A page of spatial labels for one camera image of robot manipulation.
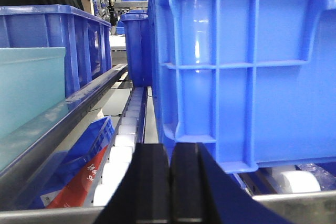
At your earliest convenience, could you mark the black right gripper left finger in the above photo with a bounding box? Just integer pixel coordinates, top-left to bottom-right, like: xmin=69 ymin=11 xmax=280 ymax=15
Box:
xmin=94 ymin=143 xmax=170 ymax=223

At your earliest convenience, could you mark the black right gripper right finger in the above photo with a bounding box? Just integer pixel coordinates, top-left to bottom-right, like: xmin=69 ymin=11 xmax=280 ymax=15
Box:
xmin=171 ymin=143 xmax=289 ymax=223

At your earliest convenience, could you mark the light turquoise plastic bin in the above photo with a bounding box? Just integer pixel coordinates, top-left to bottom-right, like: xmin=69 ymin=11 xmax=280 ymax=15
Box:
xmin=1 ymin=47 xmax=66 ymax=137

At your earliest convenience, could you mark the blue lower shelf bin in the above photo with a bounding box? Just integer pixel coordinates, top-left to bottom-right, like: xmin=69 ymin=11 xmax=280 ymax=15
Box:
xmin=28 ymin=116 xmax=114 ymax=209

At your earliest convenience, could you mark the white roller track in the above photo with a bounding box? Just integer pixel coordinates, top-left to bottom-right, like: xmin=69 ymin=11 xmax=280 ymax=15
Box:
xmin=91 ymin=87 xmax=148 ymax=206

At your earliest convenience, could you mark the red snack packet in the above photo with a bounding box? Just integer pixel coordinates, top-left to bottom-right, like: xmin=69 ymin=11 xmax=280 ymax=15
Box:
xmin=46 ymin=146 xmax=108 ymax=209

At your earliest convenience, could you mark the white roller under crate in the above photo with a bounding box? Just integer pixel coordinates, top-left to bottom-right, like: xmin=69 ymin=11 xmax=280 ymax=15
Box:
xmin=271 ymin=170 xmax=321 ymax=194

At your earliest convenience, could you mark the steel front shelf bar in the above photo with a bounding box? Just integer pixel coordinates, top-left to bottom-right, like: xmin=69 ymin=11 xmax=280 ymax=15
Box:
xmin=1 ymin=190 xmax=335 ymax=223

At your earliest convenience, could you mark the large blue ribbed crate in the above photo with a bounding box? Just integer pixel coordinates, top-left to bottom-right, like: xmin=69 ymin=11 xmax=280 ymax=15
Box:
xmin=151 ymin=0 xmax=335 ymax=173

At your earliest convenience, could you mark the blue crate at left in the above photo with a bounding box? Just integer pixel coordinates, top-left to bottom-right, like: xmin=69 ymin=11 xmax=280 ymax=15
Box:
xmin=1 ymin=5 xmax=112 ymax=98

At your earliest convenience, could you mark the blue crate far centre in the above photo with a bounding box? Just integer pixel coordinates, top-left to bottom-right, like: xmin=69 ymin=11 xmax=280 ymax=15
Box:
xmin=121 ymin=12 xmax=152 ymax=87

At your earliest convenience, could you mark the dark metal shelf rail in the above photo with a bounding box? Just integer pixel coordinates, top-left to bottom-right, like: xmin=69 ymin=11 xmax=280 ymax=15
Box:
xmin=1 ymin=63 xmax=127 ymax=211

